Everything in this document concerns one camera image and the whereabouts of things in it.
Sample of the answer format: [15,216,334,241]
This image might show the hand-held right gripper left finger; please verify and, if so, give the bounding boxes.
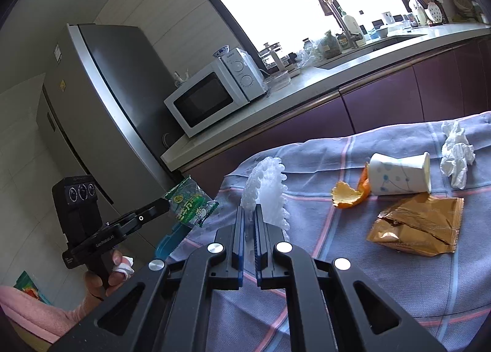
[50,204,246,352]

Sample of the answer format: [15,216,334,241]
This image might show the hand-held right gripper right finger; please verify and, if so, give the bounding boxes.
[254,203,447,352]

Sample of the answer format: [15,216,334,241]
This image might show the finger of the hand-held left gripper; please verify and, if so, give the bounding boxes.
[112,199,171,240]

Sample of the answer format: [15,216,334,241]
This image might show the teal trash bin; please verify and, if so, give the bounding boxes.
[155,222,189,261]

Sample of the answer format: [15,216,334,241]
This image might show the green snack wrapper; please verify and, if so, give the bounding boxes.
[164,176,220,228]

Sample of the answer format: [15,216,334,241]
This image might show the white foam fruit net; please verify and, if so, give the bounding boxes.
[240,157,291,242]

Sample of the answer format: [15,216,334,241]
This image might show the orange peel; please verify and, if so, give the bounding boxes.
[331,166,372,209]

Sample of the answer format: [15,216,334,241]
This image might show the dotted white paper cup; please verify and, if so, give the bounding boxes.
[369,152,432,196]

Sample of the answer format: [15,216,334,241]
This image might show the brown snack wrapper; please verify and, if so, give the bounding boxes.
[365,194,465,258]

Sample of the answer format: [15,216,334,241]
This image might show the white tissue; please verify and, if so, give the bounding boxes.
[439,121,476,190]

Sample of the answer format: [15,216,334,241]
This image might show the person's left hand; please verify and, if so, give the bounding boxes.
[84,250,135,301]

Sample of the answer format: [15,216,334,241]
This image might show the teal storage basket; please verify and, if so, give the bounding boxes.
[13,271,51,305]

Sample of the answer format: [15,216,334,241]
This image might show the grey refrigerator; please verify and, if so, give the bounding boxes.
[36,23,185,261]

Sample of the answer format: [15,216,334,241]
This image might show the white microwave oven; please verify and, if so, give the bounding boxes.
[164,48,268,139]

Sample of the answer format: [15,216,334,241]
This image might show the grey checked cloth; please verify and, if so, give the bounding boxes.
[165,111,491,352]

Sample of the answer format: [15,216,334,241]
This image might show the small white ornament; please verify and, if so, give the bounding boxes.
[172,67,191,86]

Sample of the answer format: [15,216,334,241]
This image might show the light kitchen countertop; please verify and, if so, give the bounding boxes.
[160,24,491,173]

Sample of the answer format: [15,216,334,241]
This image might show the clear glass container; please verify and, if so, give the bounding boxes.
[266,70,293,89]

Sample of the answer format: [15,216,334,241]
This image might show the glass kettle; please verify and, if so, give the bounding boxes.
[259,41,291,71]

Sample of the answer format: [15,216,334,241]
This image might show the clear plastic bag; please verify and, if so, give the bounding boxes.
[296,38,327,67]

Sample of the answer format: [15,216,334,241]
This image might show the purple base cabinets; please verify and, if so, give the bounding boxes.
[180,37,491,199]

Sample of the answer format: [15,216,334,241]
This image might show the glass jar with greens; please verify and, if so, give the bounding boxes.
[322,31,343,58]

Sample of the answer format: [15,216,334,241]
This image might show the steel kitchen sink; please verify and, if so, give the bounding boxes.
[315,32,429,71]

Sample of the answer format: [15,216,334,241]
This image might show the white soap bottle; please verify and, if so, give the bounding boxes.
[342,10,361,37]

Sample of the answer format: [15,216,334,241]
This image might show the steel kitchen faucet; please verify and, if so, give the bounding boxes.
[311,0,366,49]

